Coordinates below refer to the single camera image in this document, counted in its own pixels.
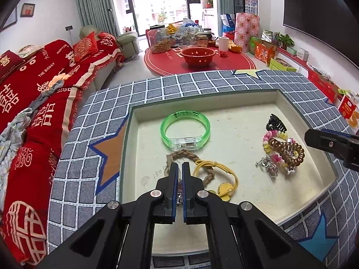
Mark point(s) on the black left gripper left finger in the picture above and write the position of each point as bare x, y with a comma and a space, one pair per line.
166, 210

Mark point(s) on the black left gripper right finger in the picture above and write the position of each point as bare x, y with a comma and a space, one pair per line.
197, 202

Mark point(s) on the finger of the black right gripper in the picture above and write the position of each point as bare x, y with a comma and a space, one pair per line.
341, 134
327, 142

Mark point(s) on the silver dangling earring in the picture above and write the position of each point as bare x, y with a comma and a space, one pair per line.
270, 168

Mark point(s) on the silver heart pendant brooch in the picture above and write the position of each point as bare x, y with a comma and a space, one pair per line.
179, 198

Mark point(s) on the green jewelry tray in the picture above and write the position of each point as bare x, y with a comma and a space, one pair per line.
237, 125

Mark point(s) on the black hair claw clip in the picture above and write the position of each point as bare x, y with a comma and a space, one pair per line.
275, 123

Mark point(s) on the grey checkered tablecloth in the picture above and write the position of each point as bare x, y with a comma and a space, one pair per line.
75, 197

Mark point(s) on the green potted plant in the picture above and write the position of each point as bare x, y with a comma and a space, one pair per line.
283, 40

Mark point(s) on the pink floral gift box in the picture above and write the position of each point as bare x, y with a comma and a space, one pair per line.
246, 26

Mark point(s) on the red plastic colander bowl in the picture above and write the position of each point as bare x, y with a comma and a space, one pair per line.
198, 56

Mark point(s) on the white mug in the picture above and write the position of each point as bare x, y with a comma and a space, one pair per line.
223, 44

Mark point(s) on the beige armchair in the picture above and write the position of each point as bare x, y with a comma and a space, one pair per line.
127, 42

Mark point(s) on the grey patterned blanket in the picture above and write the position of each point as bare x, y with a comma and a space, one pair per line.
12, 136

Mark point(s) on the red square cushion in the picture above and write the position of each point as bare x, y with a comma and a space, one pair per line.
85, 47

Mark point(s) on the grey green curtain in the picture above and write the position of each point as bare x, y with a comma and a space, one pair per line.
99, 13

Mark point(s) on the black wall television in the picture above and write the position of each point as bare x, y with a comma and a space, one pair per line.
329, 21

